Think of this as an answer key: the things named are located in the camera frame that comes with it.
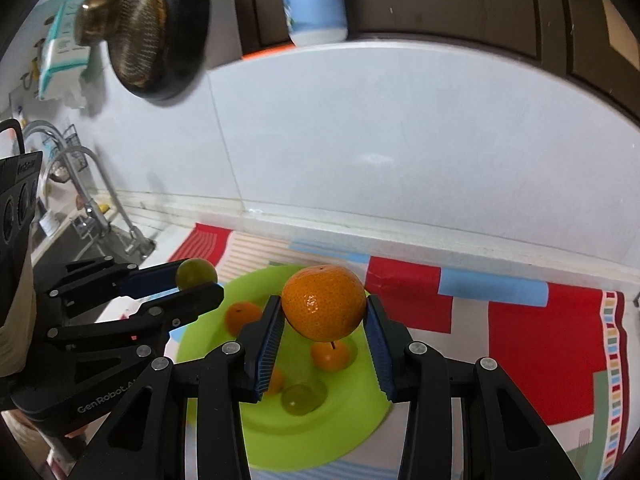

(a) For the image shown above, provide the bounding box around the large orange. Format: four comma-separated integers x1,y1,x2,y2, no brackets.
224,302,262,338

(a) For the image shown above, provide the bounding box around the green grape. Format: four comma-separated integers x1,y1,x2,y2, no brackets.
281,384,326,416
175,258,218,290

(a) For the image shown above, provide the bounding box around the small orange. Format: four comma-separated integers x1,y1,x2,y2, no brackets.
266,366,285,396
310,341,352,373

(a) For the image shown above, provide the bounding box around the thin gooseneck faucet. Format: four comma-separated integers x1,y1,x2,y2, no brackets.
46,145,156,258

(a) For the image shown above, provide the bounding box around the large chrome faucet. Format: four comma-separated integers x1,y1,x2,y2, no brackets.
23,119,111,236

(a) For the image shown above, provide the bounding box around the stainless steel sink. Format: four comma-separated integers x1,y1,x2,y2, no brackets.
32,224,145,268

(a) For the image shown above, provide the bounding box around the green plate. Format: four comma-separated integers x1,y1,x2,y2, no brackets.
177,264,390,471

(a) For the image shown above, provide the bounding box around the colourful patchwork table cloth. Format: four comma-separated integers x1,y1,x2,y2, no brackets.
172,224,639,479

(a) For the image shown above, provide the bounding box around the black frying pan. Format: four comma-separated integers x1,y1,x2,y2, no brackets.
106,0,210,101

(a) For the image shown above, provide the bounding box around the white blue soap bottle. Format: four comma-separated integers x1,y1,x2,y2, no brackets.
282,0,348,47

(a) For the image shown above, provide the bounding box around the dark wooden cabinet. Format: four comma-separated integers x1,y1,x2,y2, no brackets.
229,0,640,126

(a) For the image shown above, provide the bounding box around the black wire basket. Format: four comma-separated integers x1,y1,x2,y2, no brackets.
44,123,94,181

